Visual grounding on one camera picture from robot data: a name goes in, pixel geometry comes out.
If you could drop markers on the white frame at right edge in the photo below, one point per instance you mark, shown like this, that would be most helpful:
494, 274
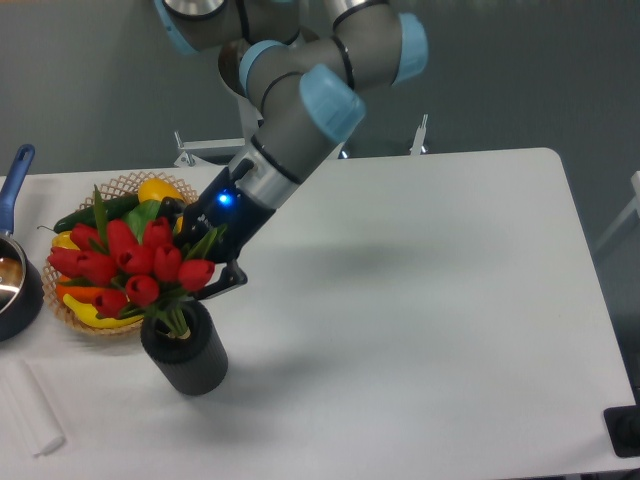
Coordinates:
624, 222

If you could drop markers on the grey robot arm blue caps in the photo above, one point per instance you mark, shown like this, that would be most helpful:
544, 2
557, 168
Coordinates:
307, 93

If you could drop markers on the green leafy vegetable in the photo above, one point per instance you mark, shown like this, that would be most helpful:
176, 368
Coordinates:
138, 218

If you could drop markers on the white rolled cloth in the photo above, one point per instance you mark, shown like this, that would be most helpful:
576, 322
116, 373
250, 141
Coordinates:
32, 411

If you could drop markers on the yellow bell pepper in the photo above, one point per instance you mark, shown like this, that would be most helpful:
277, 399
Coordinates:
63, 240

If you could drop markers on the red tulip bouquet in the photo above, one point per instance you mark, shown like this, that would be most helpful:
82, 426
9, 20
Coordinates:
154, 278

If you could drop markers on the dark green cucumber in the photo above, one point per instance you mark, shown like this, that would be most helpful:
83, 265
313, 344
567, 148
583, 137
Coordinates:
115, 208

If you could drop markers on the yellow lemon squash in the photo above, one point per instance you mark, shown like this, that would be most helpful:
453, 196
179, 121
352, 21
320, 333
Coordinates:
157, 189

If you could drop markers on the dark pot blue handle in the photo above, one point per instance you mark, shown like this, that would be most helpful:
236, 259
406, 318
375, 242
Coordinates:
21, 286

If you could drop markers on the black device at table corner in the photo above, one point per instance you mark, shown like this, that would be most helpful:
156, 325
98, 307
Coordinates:
623, 428

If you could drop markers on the yellow banana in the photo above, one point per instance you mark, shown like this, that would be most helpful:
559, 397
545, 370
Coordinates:
88, 315

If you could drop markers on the black ribbed vase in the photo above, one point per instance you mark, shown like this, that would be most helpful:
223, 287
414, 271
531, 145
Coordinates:
193, 366

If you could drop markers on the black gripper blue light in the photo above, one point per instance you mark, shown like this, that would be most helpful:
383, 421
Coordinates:
221, 205

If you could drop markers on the woven wicker basket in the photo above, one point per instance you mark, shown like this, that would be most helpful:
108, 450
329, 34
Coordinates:
121, 186

